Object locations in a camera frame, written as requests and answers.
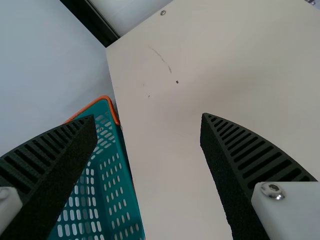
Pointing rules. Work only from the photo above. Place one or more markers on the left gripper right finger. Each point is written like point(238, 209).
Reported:
point(245, 180)

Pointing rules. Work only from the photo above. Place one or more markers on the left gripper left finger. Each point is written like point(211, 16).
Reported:
point(47, 175)

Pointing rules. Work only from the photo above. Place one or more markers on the teal shopping basket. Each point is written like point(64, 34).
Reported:
point(117, 162)

